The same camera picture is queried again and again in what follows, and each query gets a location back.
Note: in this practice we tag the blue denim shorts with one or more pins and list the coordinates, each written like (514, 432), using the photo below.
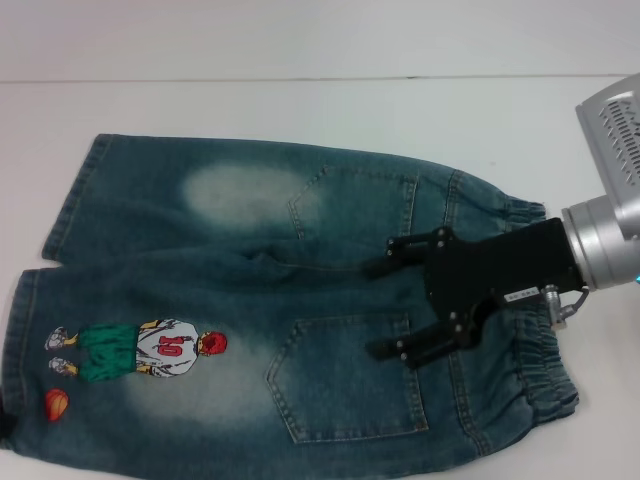
(310, 240)

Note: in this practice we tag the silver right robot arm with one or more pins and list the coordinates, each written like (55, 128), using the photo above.
(605, 240)

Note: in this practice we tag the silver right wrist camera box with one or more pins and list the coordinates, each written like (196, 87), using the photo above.
(610, 150)

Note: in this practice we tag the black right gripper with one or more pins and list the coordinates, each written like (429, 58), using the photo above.
(490, 270)

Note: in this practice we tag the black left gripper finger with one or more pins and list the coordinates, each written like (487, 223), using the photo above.
(5, 420)

